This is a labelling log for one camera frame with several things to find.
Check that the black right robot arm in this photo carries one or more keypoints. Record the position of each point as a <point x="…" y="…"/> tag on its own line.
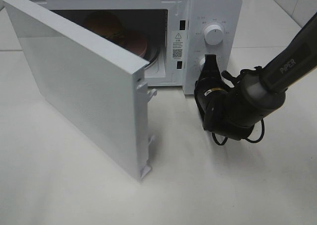
<point x="231" y="106"/>

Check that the pink plate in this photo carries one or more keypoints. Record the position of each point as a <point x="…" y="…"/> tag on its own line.
<point x="136" y="43"/>

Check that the glass microwave turntable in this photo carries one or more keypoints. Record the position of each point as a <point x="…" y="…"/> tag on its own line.
<point x="152" y="54"/>

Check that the white microwave oven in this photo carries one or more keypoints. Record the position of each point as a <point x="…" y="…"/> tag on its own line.
<point x="175" y="25"/>

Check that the white microwave knob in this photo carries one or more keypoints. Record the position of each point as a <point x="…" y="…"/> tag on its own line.
<point x="213" y="34"/>
<point x="201" y="63"/>

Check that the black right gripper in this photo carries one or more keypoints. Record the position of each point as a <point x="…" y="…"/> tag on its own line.
<point x="209" y="83"/>

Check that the burger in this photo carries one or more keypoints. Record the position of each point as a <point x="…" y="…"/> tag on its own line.
<point x="105" y="24"/>

